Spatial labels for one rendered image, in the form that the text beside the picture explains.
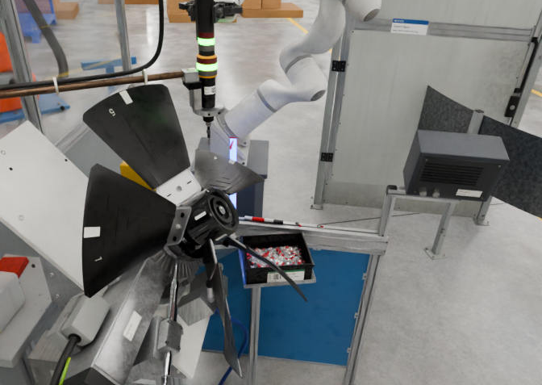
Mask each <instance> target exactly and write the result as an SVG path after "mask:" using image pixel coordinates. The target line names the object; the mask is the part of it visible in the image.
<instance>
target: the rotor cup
mask: <svg viewBox="0 0 542 385"><path fill-rule="evenodd" d="M182 206H191V213H190V217H189V220H188V223H187V225H186V230H185V232H184V235H183V237H182V239H181V242H180V243H179V244H176V245H170V248H171V249H172V250H173V251H174V252H175V253H176V254H177V255H178V256H180V257H182V258H184V259H186V260H188V261H197V260H198V259H200V258H202V257H203V252H204V249H205V247H206V243H207V240H208V238H210V239H211V240H212V242H213V245H214V244H216V243H218V242H220V241H221V240H223V239H225V238H227V237H228V236H230V235H232V234H233V233H235V232H236V231H237V229H238V228H239V224H240V222H239V216H238V213H237V210H236V207H235V205H234V204H233V202H232V201H231V200H230V198H229V197H228V196H227V195H226V194H225V193H224V192H222V191H221V190H220V189H218V188H215V187H211V188H208V189H206V190H204V191H203V192H202V193H200V194H199V195H196V196H195V197H193V198H192V199H190V200H189V201H187V202H186V203H185V204H184V205H183V204H181V205H180V206H179V207H182ZM219 206H221V207H223V208H224V210H225V214H222V213H221V212H220V211H219ZM203 212H205V213H206V214H205V215H204V216H203V217H201V218H199V219H198V220H196V219H195V217H196V216H198V215H200V214H201V213H203ZM224 234H227V235H226V236H224V237H223V238H221V239H219V240H217V241H216V239H217V238H219V237H221V236H222V235H224Z"/></svg>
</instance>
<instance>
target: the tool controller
mask: <svg viewBox="0 0 542 385"><path fill-rule="evenodd" d="M509 160H510V159H509V157H508V155H507V151H506V149H505V146H504V144H503V142H502V138H501V137H500V136H485V135H475V134H465V133H456V132H438V131H428V130H419V129H418V130H417V131H416V133H415V137H414V139H413V142H412V145H411V149H410V152H409V154H408V157H407V160H406V164H405V166H404V169H403V178H404V185H405V190H406V194H407V195H419V196H427V197H435V198H445V199H461V200H470V201H479V202H486V201H487V200H488V198H489V197H490V194H491V193H492V191H493V189H494V187H495V186H496V184H497V182H498V180H499V179H500V177H501V175H502V173H503V171H504V169H505V168H506V166H507V164H508V162H509Z"/></svg>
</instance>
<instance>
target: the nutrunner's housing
mask: <svg viewBox="0 0 542 385"><path fill-rule="evenodd" d="M199 80H200V81H201V82H202V107H203V108H213V107H215V77H213V78H203V77H199ZM202 120H203V121H205V122H207V123H210V122H212V121H214V116H211V117H205V116H203V117H202Z"/></svg>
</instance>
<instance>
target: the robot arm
mask: <svg viewBox="0 0 542 385"><path fill-rule="evenodd" d="M243 2H244V0H214V6H213V7H212V23H217V22H223V23H230V22H232V21H234V20H235V19H236V16H237V14H242V13H243V7H242V6H241V4H242V3H243ZM178 5H179V9H181V10H186V12H188V16H189V17H190V21H191V22H193V21H195V0H192V1H188V2H179V3H178ZM380 9H381V0H319V13H318V15H317V17H316V19H315V21H314V23H313V24H312V26H311V29H310V30H309V31H308V32H307V33H306V34H305V35H304V36H303V37H302V38H301V39H300V40H298V41H296V42H294V43H292V44H289V45H287V46H286V47H285V48H283V49H282V51H281V53H280V56H279V63H280V66H281V68H282V70H283V71H284V73H285V75H286V76H287V78H288V79H289V81H290V83H291V85H292V86H290V87H284V86H283V85H281V84H280V83H278V82H276V81H274V80H271V79H269V80H267V81H265V82H263V83H262V84H261V85H260V86H258V87H257V88H256V89H255V90H254V91H253V92H252V93H251V94H249V95H248V96H247V97H246V98H244V99H243V100H242V101H241V102H239V103H238V104H237V105H236V106H234V107H233V108H232V109H231V110H227V109H225V108H223V113H222V114H221V115H217V116H216V119H217V120H218V122H219V125H220V127H221V128H222V129H223V131H224V132H225V133H226V135H227V136H228V137H229V138H230V137H237V144H238V145H239V146H241V147H247V146H248V145H249V143H250V139H249V136H248V134H249V133H250V132H252V131H253V130H254V129H256V128H257V127H258V126H260V125H261V124H262V123H264V122H265V121H266V120H267V119H268V118H269V117H271V116H272V115H273V114H275V113H276V112H277V111H279V110H280V109H281V108H283V107H284V106H285V105H287V104H289V103H296V102H305V103H309V102H314V101H317V100H319V99H321V98H322V97H323V96H324V94H325V93H326V91H327V79H326V78H325V76H324V74H323V72H322V70H321V69H320V67H319V66H318V65H317V63H316V62H315V60H314V58H313V57H312V55H311V54H312V53H313V54H322V53H325V52H327V51H329V50H330V49H331V48H332V47H333V46H334V44H335V43H336V41H337V40H338V39H339V38H340V36H341V34H342V32H343V30H344V27H345V10H346V11H347V12H348V13H349V14H350V15H351V16H352V17H353V18H354V19H355V20H357V21H359V22H368V21H370V20H372V19H373V18H375V17H376V16H377V14H378V13H379V11H380Z"/></svg>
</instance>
